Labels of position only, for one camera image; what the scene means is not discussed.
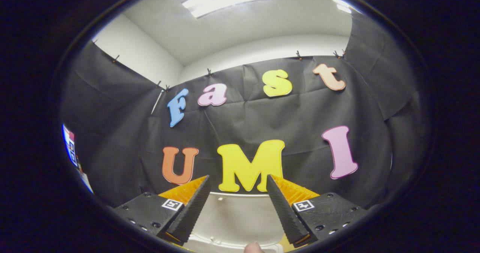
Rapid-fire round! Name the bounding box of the small ceiling light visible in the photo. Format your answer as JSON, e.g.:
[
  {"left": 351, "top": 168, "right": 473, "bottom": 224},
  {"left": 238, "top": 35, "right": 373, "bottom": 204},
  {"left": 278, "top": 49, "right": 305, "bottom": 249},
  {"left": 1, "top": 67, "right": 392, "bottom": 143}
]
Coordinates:
[{"left": 331, "top": 0, "right": 354, "bottom": 14}]

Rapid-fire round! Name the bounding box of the computer monitor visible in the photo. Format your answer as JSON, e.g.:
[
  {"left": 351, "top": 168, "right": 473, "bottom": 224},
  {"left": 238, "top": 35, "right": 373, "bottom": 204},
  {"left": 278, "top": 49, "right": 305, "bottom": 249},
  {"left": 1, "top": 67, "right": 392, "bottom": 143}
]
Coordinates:
[{"left": 62, "top": 123, "right": 94, "bottom": 194}]

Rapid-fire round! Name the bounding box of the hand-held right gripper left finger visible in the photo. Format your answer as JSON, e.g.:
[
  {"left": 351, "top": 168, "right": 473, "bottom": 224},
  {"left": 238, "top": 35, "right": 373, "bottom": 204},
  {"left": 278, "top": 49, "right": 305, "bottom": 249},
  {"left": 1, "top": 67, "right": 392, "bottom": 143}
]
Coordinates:
[{"left": 114, "top": 175, "right": 211, "bottom": 246}]

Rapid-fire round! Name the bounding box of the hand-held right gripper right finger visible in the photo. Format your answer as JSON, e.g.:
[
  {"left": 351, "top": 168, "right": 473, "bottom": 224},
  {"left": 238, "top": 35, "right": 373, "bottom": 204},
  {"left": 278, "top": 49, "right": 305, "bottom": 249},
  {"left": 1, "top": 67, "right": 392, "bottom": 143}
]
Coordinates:
[{"left": 265, "top": 174, "right": 368, "bottom": 248}]

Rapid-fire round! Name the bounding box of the black backdrop cloth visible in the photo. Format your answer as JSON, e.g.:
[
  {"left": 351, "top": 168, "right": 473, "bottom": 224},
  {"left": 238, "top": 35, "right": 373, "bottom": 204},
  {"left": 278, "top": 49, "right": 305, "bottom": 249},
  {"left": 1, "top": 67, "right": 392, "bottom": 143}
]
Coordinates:
[{"left": 58, "top": 11, "right": 432, "bottom": 212}]

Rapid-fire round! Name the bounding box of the white desktop garbage bin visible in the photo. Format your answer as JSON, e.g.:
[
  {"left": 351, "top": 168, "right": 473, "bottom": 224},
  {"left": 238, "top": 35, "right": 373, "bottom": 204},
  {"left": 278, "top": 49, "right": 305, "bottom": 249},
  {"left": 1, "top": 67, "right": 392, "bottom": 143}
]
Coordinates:
[{"left": 184, "top": 191, "right": 285, "bottom": 253}]

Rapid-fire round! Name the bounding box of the wooden desktop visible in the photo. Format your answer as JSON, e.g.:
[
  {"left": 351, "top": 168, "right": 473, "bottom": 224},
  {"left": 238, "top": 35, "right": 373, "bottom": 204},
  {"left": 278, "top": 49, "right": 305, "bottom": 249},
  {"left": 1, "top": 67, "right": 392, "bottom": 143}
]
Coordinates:
[{"left": 279, "top": 233, "right": 297, "bottom": 253}]

